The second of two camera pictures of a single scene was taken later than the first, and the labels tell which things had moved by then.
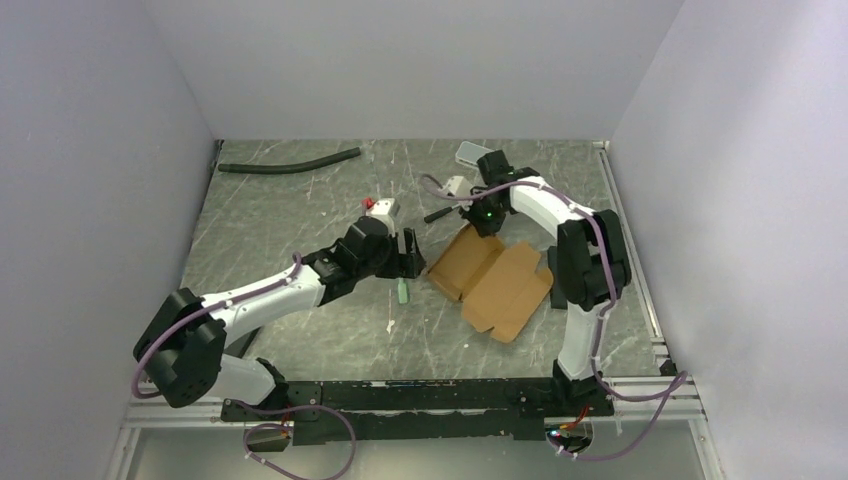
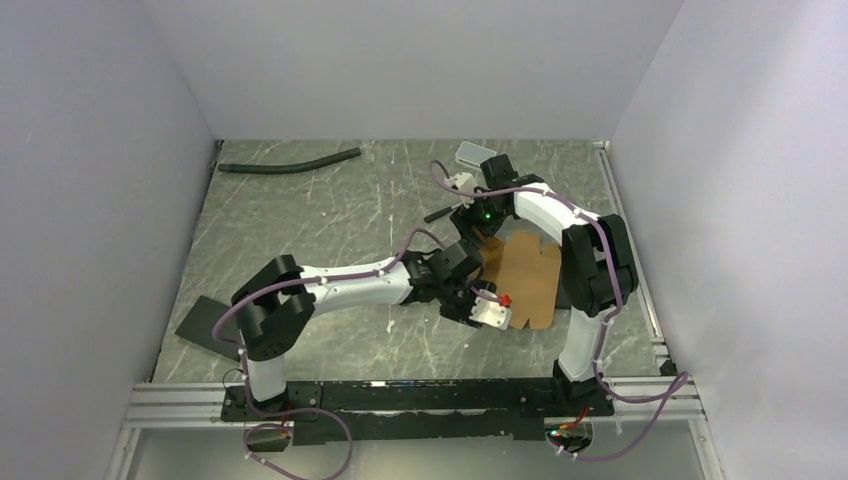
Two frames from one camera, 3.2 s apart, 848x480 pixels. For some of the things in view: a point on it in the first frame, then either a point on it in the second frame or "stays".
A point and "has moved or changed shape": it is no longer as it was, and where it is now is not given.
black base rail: x=330 y=412 stays
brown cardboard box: x=501 y=290 has moved or changed shape
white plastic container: x=469 y=154 stays
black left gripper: x=409 y=265 -> x=464 y=315
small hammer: x=463 y=204 stays
